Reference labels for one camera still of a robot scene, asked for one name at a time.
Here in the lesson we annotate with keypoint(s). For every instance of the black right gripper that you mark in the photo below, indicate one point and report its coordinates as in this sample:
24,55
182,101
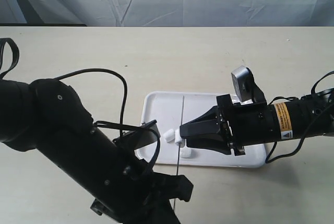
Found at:
247,125

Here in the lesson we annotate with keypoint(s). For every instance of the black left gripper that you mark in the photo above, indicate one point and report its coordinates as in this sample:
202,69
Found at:
127,191

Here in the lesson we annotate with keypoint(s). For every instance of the white marshmallow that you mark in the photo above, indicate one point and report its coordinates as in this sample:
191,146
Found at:
185,152
169,136
178,139

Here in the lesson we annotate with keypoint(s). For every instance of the thin metal skewer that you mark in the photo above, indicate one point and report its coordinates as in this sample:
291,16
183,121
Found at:
178,154

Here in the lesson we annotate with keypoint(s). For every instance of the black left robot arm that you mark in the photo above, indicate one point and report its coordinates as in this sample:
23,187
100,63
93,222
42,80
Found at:
47,115

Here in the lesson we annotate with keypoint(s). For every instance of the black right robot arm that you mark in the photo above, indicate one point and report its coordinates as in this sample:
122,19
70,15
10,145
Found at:
295,118

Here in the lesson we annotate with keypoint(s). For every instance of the white rectangular plastic tray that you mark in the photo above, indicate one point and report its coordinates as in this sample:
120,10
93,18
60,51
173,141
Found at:
165,108

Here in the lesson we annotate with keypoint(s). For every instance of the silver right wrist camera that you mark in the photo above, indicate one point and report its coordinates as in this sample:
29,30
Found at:
245,86

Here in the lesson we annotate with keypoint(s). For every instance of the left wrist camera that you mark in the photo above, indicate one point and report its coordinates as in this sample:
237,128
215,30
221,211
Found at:
136,137

